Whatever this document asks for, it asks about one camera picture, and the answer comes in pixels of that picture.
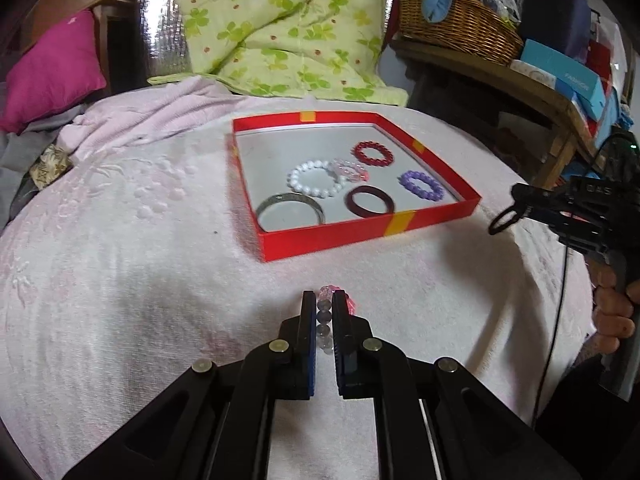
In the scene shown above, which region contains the pale pink blanket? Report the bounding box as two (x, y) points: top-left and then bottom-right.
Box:
(0, 77), (598, 480)

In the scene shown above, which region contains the black cable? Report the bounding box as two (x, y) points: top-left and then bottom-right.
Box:
(530, 245), (571, 426)

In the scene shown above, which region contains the grey and pink bead bracelet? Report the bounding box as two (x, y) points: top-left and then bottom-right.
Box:
(316, 285), (358, 357)

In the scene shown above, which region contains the grey translucent bangle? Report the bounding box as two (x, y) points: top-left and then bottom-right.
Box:
(257, 192), (326, 233)

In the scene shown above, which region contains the red paper bag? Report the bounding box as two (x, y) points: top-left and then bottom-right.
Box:
(585, 37), (616, 83)

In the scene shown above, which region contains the person's right hand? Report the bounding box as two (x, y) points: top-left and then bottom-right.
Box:
(592, 265), (640, 356)

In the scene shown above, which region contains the magenta pillow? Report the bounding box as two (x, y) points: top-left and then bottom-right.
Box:
(0, 9), (108, 135)

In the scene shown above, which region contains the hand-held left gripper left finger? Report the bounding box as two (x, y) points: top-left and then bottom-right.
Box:
(62, 290), (318, 480)

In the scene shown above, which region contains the white cardboard box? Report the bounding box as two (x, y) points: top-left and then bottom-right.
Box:
(510, 59), (558, 92)

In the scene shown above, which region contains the purple bead bracelet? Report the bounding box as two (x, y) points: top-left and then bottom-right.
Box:
(398, 170), (445, 202)

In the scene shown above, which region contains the green floral quilt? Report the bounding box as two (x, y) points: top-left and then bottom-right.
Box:
(148, 0), (408, 107)

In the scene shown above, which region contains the wooden table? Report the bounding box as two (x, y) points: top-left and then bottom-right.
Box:
(390, 37), (601, 191)

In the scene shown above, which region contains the large wicker basket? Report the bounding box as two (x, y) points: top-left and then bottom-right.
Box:
(397, 0), (525, 66)

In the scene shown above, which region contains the pink clear bead bracelet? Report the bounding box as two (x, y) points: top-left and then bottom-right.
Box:
(330, 159), (371, 186)

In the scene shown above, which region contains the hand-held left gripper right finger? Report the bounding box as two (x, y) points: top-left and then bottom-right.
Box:
(332, 290), (583, 480)

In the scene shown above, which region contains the small patterned cloth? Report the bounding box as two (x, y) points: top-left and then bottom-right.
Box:
(29, 144), (73, 190)

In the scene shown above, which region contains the dark clothing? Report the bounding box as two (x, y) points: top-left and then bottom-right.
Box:
(532, 345), (640, 480)

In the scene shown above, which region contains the grey blanket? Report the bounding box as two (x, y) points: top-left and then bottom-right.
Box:
(0, 80), (88, 226)

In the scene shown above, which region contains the light blue cardboard box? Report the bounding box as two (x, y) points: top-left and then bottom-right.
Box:
(520, 39), (606, 120)

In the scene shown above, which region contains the navy bag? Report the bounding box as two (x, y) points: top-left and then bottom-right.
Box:
(515, 0), (591, 63)

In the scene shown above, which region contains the black hair tie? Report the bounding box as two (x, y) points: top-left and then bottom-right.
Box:
(487, 207), (521, 237)

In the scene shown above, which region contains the red shallow box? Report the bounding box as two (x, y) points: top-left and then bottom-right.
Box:
(231, 110), (482, 263)

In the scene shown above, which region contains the dark red bangle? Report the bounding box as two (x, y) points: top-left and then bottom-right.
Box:
(344, 185), (396, 219)

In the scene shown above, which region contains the red bead bracelet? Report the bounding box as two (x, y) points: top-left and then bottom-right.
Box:
(351, 141), (396, 166)

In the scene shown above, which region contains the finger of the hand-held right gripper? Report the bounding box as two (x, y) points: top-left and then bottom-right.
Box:
(510, 182), (571, 221)

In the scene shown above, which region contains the white bead bracelet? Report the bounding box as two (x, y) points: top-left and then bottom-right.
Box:
(287, 160), (346, 198)

